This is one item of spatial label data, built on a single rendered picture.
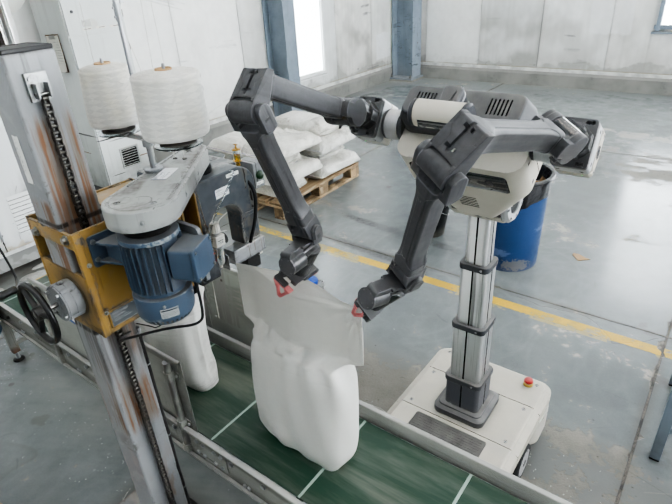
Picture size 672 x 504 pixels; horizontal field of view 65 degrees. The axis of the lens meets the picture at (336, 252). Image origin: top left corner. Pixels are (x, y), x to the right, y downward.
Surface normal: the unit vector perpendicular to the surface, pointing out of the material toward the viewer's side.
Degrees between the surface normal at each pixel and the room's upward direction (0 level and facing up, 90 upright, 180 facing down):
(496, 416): 0
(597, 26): 90
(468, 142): 58
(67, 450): 0
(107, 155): 90
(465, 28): 90
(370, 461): 0
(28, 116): 90
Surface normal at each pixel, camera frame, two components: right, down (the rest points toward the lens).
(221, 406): -0.05, -0.87
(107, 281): 0.80, 0.25
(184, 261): -0.22, 0.48
